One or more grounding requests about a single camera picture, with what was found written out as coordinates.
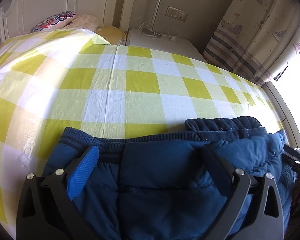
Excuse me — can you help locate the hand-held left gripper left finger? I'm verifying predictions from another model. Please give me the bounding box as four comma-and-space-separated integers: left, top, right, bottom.
16, 145, 100, 240

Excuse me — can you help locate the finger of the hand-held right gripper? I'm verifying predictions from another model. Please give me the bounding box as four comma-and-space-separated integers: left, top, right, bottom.
282, 144, 300, 173

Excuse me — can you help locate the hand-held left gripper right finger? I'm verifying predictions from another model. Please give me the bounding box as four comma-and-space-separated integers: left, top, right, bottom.
200, 144, 284, 240

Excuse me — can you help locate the blue puffer jacket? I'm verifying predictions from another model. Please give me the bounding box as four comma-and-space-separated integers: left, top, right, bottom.
42, 116, 297, 240

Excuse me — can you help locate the yellow white checkered bed sheet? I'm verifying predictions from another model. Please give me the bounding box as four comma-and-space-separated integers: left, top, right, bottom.
0, 28, 285, 240

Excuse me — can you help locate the sailboat print curtain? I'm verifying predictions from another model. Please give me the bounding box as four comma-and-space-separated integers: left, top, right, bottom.
203, 0, 300, 87

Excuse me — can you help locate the white nightstand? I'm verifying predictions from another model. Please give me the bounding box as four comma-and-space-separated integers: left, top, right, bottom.
126, 28, 208, 63

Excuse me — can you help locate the yellow pillow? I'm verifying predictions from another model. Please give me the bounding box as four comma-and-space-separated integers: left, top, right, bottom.
94, 26, 127, 46

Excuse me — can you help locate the white lamp base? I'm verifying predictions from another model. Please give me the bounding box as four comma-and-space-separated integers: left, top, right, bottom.
139, 29, 162, 39

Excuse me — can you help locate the pale pink pillow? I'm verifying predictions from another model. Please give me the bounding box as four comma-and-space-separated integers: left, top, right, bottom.
62, 14, 100, 32

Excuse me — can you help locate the floral patterned pillow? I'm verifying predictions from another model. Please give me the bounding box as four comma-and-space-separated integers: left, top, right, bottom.
29, 11, 77, 34

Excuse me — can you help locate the white bed headboard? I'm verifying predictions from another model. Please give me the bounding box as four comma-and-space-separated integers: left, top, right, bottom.
0, 0, 128, 53

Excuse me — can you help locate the floor lamp pole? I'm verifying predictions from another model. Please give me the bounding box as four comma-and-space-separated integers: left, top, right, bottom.
151, 0, 166, 31

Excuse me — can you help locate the white cable with plug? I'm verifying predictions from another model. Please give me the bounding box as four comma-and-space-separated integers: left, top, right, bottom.
162, 28, 180, 42

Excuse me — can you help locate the wall socket panel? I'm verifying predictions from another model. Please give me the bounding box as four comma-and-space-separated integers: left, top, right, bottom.
165, 5, 188, 21

